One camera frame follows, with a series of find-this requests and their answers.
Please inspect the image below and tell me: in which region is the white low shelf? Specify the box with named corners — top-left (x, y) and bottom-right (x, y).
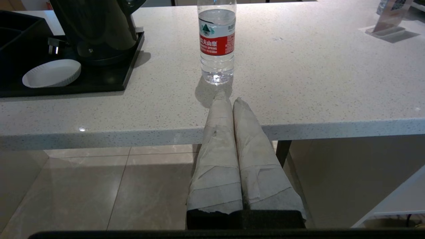
top-left (351, 165), bottom-right (425, 229)

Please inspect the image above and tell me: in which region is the black electric kettle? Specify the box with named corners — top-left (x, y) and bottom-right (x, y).
top-left (50, 0), bottom-right (146, 67)

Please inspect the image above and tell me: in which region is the clear water bottle red cap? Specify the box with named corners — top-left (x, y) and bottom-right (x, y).
top-left (197, 0), bottom-right (237, 85)

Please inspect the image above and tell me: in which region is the black compartment organizer box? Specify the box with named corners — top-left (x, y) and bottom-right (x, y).
top-left (0, 11), bottom-right (54, 50)

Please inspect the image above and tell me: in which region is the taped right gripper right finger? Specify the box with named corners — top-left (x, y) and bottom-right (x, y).
top-left (232, 97), bottom-right (306, 219)

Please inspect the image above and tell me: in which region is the clear acrylic sign holder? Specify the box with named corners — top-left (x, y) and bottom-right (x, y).
top-left (365, 0), bottom-right (415, 38)

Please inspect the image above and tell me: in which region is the black rectangular serving tray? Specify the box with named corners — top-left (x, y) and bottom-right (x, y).
top-left (0, 10), bottom-right (145, 98)

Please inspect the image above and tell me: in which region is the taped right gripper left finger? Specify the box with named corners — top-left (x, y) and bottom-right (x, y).
top-left (187, 91), bottom-right (243, 214)

